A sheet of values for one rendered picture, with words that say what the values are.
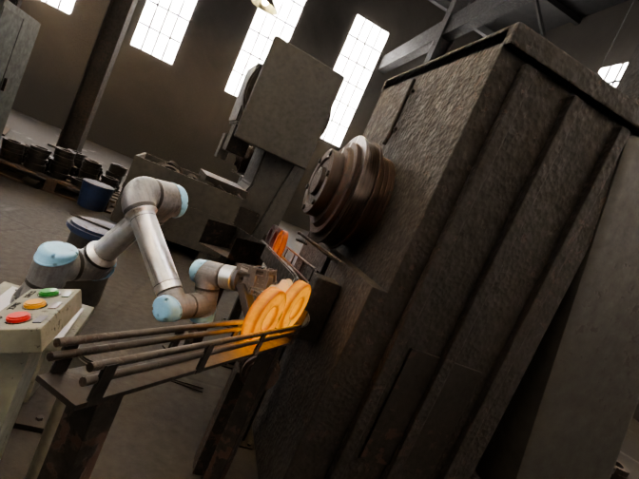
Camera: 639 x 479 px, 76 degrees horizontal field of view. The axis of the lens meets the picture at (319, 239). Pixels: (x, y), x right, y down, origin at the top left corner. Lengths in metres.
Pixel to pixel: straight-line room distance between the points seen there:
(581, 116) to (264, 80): 3.16
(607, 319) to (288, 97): 3.36
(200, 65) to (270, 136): 7.75
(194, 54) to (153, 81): 1.24
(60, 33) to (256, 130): 8.79
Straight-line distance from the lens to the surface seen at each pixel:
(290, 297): 1.14
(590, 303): 1.77
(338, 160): 1.58
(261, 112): 4.22
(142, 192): 1.35
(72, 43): 12.36
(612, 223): 1.74
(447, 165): 1.33
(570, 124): 1.55
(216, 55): 11.88
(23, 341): 0.97
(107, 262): 1.67
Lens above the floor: 1.06
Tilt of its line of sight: 5 degrees down
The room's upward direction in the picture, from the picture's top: 24 degrees clockwise
